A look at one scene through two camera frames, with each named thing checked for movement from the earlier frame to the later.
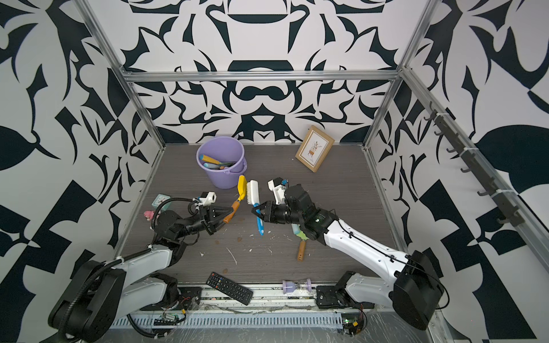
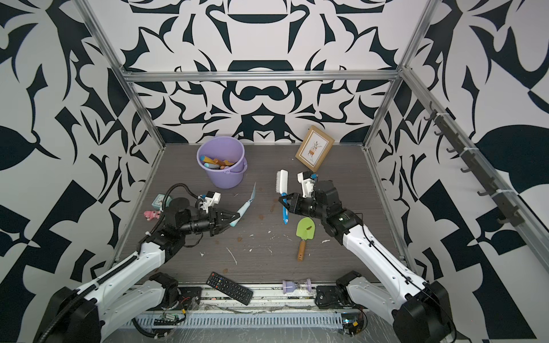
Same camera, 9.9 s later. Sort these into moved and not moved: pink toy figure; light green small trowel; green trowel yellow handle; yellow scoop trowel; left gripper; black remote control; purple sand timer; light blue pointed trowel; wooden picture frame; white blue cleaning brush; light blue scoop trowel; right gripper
Moved: white blue cleaning brush; yellow scoop trowel; right gripper; light blue pointed trowel
Not moved: pink toy figure; light blue scoop trowel; purple sand timer; wooden picture frame; green trowel yellow handle; left gripper; light green small trowel; black remote control
